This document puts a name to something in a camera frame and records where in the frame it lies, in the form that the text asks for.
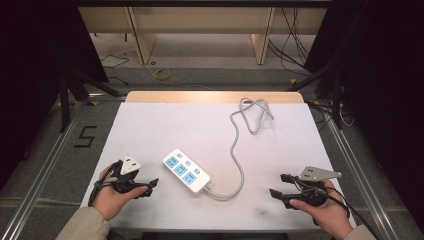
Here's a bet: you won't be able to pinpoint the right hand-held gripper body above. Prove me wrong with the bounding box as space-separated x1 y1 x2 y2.
289 165 343 208

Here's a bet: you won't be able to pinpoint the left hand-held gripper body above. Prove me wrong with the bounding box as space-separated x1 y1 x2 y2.
109 153 145 195

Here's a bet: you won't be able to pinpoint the person's left hand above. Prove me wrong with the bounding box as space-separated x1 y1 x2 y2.
92 163 149 221

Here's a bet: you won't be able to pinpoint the person's right hand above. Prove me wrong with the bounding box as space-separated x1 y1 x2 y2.
288 179 355 240

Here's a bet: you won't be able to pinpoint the white power strip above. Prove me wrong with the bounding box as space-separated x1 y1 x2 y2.
162 148 213 197

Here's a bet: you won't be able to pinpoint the white table cover sheet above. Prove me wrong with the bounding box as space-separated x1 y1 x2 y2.
80 101 357 232

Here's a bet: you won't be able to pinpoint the black metal stand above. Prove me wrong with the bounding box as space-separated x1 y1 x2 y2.
285 61 345 130
57 64 123 134

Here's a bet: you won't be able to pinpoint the wooden table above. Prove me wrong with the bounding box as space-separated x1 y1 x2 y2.
125 90 305 105

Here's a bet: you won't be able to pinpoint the yellow tape roll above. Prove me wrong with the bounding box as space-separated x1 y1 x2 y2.
153 67 172 82

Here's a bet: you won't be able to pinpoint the black curtain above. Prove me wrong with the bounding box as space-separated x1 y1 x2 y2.
0 0 110 191
303 0 424 233

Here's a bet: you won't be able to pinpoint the wooden bench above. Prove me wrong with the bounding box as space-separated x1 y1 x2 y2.
77 6 328 66

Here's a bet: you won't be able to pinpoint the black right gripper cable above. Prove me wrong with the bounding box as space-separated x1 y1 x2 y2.
289 176 381 240

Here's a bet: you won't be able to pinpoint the grey power strip cable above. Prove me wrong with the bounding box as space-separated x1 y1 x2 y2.
204 97 276 203

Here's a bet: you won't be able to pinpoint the metal floor rail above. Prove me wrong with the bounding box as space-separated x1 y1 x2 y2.
322 114 406 240
0 94 128 240

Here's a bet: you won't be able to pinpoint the tangled floor cables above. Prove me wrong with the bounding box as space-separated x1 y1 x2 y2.
307 99 355 132

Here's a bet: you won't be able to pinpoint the thin black floor cable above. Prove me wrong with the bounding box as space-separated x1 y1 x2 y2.
99 54 131 87

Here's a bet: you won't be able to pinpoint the bundle of black floor cables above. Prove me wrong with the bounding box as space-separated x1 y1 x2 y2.
267 7 314 77

